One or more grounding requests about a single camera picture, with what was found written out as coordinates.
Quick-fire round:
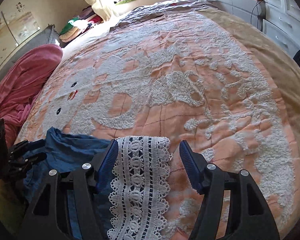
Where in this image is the blue denim pants lace hem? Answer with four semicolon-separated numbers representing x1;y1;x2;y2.
19;128;171;239

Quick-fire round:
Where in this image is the pink crumpled blanket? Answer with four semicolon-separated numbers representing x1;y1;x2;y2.
0;44;63;147

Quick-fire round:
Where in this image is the peach bunny bedspread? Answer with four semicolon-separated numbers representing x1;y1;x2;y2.
17;8;300;239

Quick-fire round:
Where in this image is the pile of folded clothes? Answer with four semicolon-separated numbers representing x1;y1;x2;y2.
59;6;103;48

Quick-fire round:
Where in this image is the purple-grey crumpled quilt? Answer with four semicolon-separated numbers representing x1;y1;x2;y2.
110;0;219;32

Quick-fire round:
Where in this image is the white drawer cabinet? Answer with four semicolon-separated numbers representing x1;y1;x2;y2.
263;0;300;57

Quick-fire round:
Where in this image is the landscape wall painting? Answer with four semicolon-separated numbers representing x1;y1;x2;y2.
0;2;41;66

